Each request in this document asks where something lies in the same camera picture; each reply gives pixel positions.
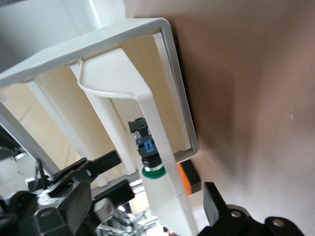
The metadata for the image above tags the white drawer cabinet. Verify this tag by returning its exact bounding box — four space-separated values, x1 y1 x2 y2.
0 17 199 197

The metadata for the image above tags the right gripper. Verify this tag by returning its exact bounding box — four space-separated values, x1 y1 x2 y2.
36 150 135 209

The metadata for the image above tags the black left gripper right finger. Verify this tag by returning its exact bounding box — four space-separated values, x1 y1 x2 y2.
196 181 305 236

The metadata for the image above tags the orange button box black base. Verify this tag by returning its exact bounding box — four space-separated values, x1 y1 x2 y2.
176 159 202 197

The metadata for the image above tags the green push button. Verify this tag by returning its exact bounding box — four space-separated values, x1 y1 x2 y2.
127 117 168 180

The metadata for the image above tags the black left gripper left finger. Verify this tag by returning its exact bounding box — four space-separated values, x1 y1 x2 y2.
0 180 94 236

